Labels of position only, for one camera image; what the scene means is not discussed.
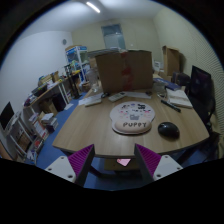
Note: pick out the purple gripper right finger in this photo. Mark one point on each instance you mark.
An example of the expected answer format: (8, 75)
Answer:
(153, 166)

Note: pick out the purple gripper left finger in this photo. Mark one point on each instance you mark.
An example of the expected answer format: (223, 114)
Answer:
(75, 167)

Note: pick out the black computer mouse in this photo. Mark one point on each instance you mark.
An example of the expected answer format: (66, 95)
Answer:
(169, 130)

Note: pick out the round puppy mouse pad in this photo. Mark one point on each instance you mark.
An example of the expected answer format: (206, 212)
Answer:
(132, 117)

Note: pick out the black marker pen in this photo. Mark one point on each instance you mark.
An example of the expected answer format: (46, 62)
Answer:
(171, 105)

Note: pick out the white keyboard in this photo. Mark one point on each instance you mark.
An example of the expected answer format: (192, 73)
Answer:
(93, 102)

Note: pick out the wooden side desk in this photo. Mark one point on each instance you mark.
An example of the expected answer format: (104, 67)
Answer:
(48, 94)

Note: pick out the white paper sheet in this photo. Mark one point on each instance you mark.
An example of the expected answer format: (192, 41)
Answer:
(137, 95)

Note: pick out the open white notebook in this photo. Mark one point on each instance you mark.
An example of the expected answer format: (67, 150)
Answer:
(178, 98)

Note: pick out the white remote control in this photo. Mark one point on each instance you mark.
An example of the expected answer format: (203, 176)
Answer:
(117, 97)

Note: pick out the blue book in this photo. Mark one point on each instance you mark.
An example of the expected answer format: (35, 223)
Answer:
(168, 84)

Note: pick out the black office chair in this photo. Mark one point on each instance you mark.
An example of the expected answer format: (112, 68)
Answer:
(200, 92)

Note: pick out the black monitor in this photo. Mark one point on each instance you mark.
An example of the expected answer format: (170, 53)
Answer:
(6, 115)

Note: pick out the large brown cardboard box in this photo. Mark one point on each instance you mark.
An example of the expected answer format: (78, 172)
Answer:
(127, 71)

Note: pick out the tall cardboard box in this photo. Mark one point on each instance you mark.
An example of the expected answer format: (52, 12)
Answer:
(171, 58)

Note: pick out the white metal shelf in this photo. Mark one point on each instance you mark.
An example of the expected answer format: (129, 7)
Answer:
(77, 56)

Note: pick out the ceiling light strip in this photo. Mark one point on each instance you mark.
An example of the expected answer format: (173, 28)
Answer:
(93, 7)

